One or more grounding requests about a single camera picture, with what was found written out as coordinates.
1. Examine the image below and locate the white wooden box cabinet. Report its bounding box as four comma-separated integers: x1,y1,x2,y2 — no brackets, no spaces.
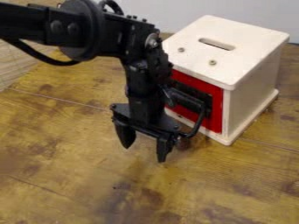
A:
163,15,289,145

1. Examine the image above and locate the black metal drawer handle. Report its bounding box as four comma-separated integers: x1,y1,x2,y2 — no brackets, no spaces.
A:
163,80,212,138

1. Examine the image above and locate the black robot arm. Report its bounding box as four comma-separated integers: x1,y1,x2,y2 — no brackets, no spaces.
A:
0,0,179,162

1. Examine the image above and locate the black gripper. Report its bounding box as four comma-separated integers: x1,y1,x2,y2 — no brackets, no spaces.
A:
111,45,179,163

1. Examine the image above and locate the red wooden drawer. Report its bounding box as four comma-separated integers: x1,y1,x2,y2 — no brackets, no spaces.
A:
172,70,223,134

